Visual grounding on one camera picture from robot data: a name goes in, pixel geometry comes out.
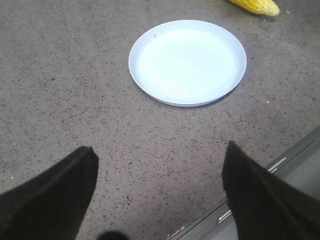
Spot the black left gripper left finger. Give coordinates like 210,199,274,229
0,146,99,240

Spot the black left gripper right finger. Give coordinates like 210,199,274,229
222,141,320,240

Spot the light blue round plate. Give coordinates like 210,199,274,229
128,20,247,107

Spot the yellow corn cob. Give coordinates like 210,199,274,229
228,0,281,17

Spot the grey cabinet under table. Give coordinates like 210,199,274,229
166,126,320,240

